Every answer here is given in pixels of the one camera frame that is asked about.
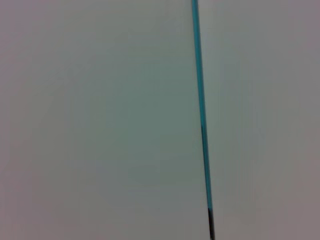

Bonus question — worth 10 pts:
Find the teal wall panel seam strip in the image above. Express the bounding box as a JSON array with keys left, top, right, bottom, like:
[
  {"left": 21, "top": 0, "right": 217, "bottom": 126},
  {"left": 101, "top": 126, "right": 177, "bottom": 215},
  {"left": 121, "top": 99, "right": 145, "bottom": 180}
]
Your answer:
[{"left": 190, "top": 0, "right": 216, "bottom": 240}]

